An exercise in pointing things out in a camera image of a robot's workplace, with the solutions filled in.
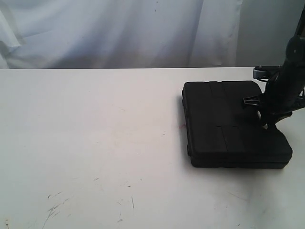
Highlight white backdrop curtain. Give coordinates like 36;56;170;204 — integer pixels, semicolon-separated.
0;0;305;69

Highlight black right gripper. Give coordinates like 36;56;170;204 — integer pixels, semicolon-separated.
242;64;305;131

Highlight right robot arm silver black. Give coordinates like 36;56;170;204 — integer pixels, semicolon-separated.
243;9;305;129

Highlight black plastic tool case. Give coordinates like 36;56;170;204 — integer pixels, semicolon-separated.
182;81;293;169

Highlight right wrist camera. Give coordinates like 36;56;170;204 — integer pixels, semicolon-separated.
253;65;282;83

